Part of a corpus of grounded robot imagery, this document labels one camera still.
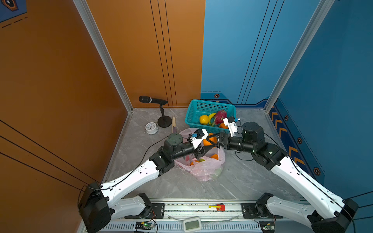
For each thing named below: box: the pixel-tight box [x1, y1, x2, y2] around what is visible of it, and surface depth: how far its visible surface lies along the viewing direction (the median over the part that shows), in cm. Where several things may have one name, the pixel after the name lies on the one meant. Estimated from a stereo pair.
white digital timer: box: [183, 217, 202, 233], surface depth 69 cm
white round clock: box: [144, 121, 159, 135], surface depth 106 cm
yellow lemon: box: [200, 115, 210, 125], surface depth 108 cm
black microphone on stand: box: [138, 95, 173, 128], surface depth 101 cm
